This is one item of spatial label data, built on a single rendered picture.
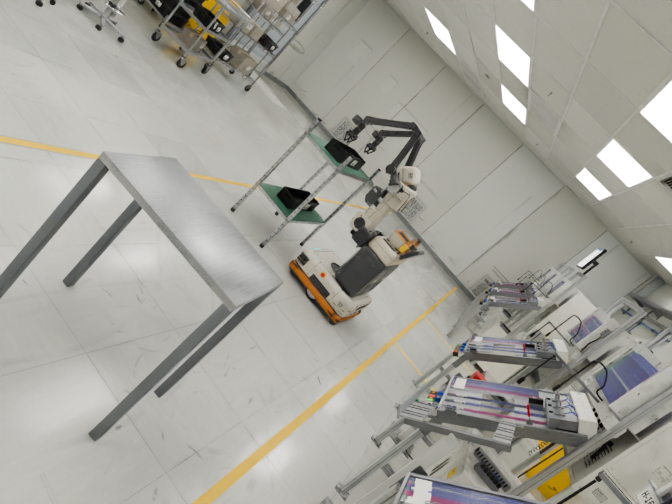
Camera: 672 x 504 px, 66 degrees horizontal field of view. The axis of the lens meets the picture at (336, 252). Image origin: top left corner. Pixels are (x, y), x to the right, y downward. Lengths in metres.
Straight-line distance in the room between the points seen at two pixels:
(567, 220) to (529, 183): 1.07
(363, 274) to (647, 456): 2.36
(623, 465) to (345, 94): 10.72
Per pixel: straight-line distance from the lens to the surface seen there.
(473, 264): 11.54
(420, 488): 2.06
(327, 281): 4.33
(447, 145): 11.75
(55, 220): 2.09
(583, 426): 2.87
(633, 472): 2.94
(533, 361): 4.24
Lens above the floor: 1.60
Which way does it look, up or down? 15 degrees down
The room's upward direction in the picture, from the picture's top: 47 degrees clockwise
